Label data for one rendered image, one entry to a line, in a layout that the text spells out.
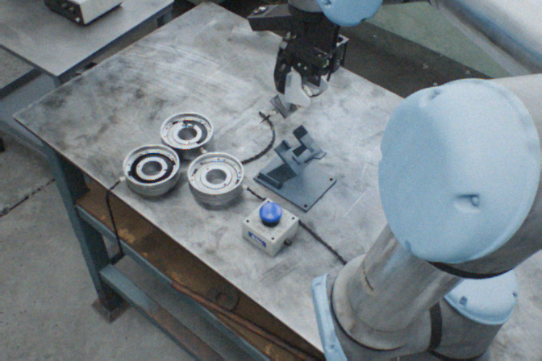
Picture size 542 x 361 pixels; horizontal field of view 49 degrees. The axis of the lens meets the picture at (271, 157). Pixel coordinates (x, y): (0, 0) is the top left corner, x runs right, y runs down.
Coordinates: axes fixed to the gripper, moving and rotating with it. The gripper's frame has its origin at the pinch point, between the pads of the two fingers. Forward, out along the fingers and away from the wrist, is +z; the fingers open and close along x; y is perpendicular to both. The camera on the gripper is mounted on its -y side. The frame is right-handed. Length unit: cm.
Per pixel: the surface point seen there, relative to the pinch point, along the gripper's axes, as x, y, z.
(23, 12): 10, -102, 35
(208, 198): -15.6, -5.5, 17.5
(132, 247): -21, -25, 47
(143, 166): -17.6, -20.6, 18.0
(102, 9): 24, -83, 32
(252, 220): -15.4, 4.7, 15.4
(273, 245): -16.9, 10.3, 15.8
